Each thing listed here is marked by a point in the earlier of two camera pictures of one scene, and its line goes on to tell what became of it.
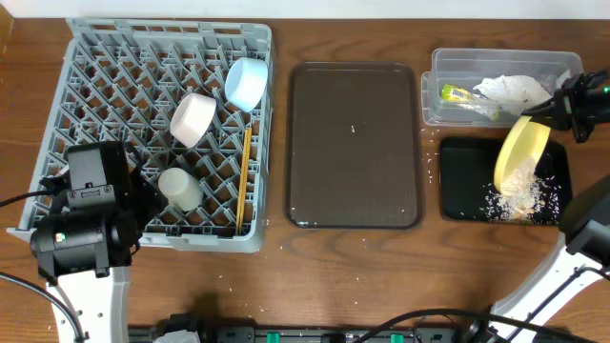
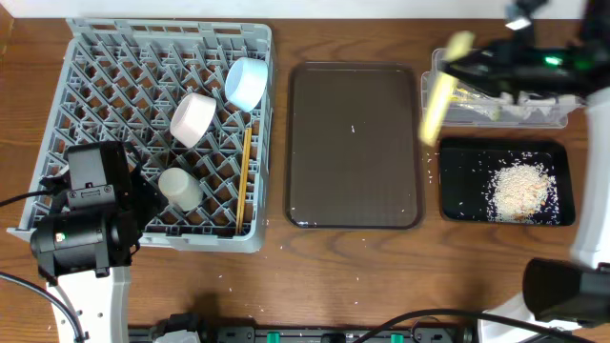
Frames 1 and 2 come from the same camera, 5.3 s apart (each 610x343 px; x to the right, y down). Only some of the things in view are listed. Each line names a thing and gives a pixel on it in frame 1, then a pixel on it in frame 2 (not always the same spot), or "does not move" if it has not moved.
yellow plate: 525,144 to 442,90
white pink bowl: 191,116 does not move
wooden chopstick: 244,181 does not move
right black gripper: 564,107 to 461,70
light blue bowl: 245,82 does not move
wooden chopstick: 242,181 does not move
